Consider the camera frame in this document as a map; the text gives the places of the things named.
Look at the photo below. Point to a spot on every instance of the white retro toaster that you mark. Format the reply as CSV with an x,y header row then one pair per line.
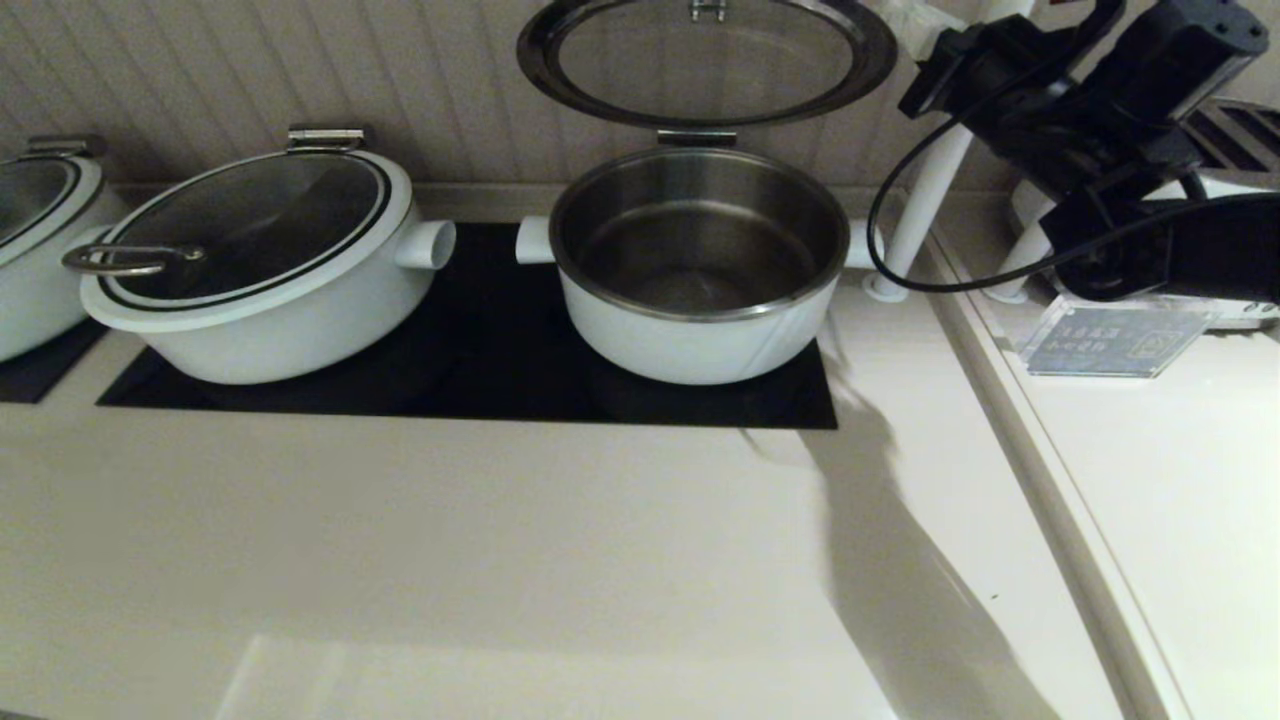
x,y
1250,130

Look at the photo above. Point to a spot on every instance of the clear acrylic sign holder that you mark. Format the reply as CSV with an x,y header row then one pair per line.
x,y
1120,340

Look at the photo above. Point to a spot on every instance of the white pot steel interior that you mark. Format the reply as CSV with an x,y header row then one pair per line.
x,y
40,310
290,340
700,350

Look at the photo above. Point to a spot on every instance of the white support pole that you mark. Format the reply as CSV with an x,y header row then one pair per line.
x,y
1020,265
925,210

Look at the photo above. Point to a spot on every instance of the large black induction cooktop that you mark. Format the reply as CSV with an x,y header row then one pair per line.
x,y
480,330

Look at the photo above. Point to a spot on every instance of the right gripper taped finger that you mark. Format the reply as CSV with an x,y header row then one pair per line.
x,y
918,32
930,10

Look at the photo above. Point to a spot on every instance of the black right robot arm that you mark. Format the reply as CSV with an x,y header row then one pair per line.
x,y
1220,250

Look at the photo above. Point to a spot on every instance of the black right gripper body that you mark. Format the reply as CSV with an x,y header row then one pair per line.
x,y
1000,90

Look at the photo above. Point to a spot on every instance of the small black induction cooktop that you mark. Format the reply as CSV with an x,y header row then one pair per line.
x,y
40,375

